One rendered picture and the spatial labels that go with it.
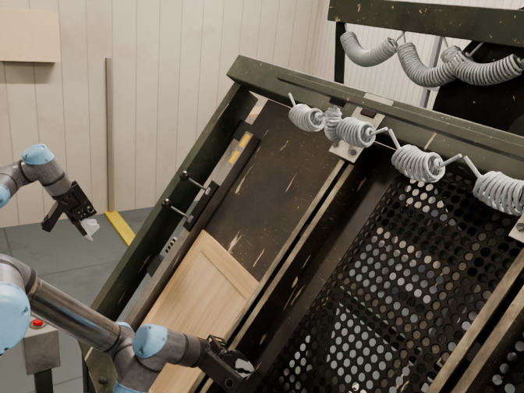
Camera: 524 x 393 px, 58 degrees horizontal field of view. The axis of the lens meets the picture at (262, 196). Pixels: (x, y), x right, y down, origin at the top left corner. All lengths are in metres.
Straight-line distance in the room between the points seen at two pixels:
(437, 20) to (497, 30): 0.22
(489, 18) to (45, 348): 1.90
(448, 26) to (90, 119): 3.60
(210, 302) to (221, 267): 0.11
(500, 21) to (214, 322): 1.25
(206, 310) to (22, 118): 3.34
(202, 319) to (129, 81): 3.46
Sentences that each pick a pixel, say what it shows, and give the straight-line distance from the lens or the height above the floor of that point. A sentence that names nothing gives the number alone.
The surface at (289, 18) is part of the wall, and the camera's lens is 5.50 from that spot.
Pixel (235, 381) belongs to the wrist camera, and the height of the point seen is 1.30.
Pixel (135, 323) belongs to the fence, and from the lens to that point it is 1.85.
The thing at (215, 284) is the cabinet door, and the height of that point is 1.28.
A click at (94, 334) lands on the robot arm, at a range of 1.23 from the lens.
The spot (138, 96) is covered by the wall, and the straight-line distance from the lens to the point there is 4.80.
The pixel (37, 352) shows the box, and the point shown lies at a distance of 2.04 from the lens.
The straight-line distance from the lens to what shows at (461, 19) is 1.73.
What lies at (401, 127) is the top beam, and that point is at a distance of 1.25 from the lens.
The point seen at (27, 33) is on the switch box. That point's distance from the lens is 4.34.
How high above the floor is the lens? 2.14
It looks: 22 degrees down
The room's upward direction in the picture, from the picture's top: 7 degrees clockwise
